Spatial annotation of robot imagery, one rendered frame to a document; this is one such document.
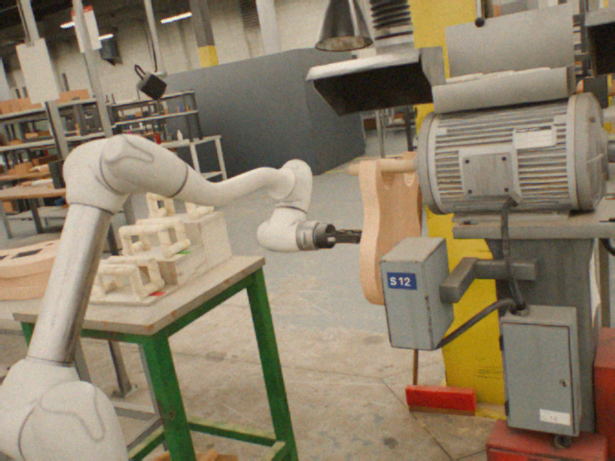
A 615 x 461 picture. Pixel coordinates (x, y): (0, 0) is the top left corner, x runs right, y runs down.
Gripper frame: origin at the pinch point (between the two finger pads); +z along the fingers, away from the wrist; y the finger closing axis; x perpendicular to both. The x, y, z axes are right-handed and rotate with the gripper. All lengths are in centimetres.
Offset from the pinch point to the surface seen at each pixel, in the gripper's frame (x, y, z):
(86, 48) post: 114, -138, -277
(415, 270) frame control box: -1.3, 40.3, 24.0
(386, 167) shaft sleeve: 19.0, 9.8, 6.1
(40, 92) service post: 65, -37, -193
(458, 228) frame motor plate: 4.3, 17.8, 26.4
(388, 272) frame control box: -1.8, 40.2, 18.0
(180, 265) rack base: -8, 12, -66
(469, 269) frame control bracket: -4.4, 21.6, 29.6
